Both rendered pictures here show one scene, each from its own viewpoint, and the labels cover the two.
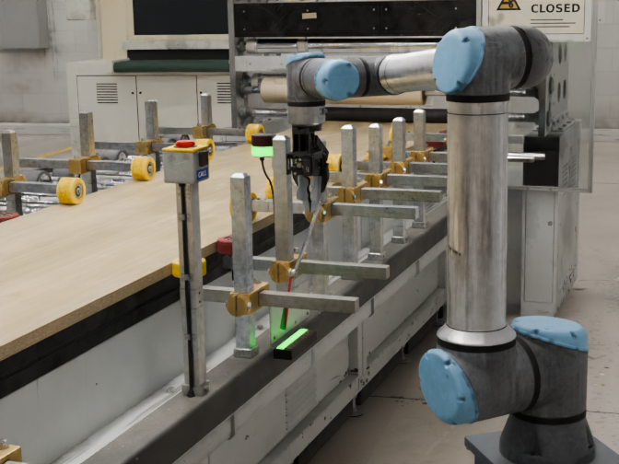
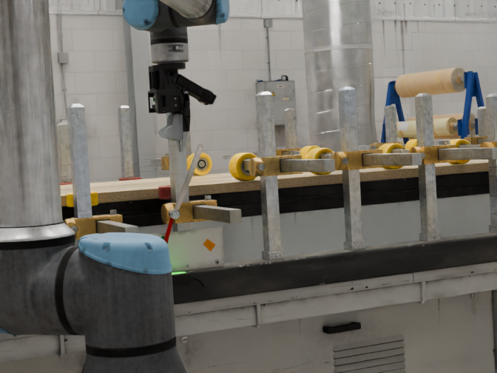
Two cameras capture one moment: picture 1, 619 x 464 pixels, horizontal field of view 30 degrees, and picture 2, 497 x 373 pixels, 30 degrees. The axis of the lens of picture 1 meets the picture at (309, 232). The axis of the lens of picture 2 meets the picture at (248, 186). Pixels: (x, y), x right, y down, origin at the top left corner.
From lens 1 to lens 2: 217 cm
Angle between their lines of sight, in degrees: 45
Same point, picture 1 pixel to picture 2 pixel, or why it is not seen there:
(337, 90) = (134, 18)
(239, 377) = not seen: hidden behind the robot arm
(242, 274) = (75, 200)
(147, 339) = not seen: hidden behind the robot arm
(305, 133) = (152, 70)
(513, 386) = (27, 294)
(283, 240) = (173, 182)
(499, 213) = (9, 93)
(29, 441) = not seen: outside the picture
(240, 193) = (70, 122)
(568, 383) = (101, 306)
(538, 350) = (76, 260)
